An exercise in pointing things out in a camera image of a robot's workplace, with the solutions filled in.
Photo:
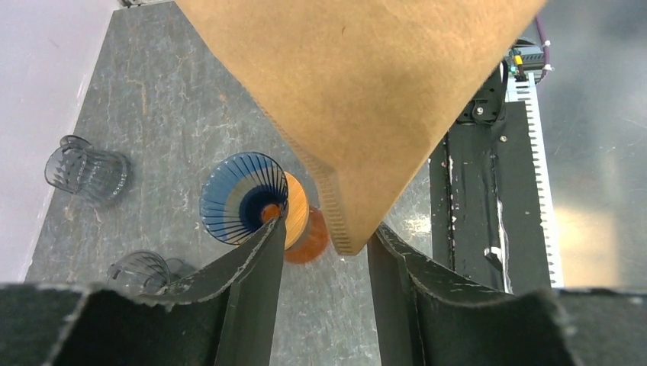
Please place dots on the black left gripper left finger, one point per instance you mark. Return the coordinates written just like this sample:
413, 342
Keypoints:
222, 314

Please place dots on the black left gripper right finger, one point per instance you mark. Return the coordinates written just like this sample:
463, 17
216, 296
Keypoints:
427, 314

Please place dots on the orange glass carafe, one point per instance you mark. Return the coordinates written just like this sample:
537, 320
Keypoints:
313, 241

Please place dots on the blue plastic dripper cone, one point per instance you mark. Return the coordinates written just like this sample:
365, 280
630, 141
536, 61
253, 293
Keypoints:
241, 194

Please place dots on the wooden ring dripper holder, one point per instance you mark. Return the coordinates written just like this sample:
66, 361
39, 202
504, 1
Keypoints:
297, 211

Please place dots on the smoky glass dripper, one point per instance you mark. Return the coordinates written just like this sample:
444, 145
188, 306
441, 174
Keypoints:
146, 272

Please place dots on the clear glass pitcher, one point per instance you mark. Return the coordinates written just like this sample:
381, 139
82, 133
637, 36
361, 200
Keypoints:
97, 177

